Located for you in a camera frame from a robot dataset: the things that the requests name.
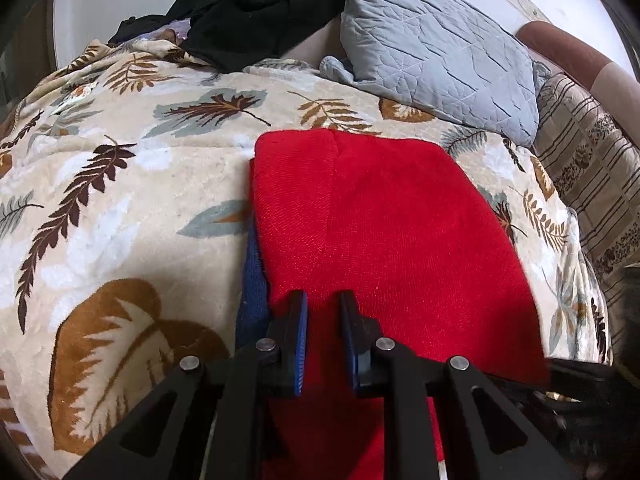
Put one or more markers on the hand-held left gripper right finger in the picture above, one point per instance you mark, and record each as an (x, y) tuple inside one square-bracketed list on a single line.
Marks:
[(352, 345)]

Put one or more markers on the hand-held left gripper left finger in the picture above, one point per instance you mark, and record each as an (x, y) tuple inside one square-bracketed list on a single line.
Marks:
[(300, 345)]

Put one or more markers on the red and blue knitted sweater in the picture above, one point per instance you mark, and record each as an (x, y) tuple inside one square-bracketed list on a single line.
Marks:
[(390, 240)]

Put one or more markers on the brown striped bedsheet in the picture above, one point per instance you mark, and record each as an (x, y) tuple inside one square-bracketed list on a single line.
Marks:
[(585, 160)]

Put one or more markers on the leaf print beige blanket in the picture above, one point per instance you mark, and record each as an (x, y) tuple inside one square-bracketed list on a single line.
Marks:
[(125, 160)]

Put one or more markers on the grey quilted pillow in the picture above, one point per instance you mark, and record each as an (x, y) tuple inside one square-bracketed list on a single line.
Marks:
[(435, 50)]

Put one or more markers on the black clothing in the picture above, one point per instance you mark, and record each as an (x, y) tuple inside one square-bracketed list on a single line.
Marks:
[(240, 10)]

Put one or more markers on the brown headboard cushion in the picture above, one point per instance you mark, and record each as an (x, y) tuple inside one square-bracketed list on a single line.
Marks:
[(570, 55)]

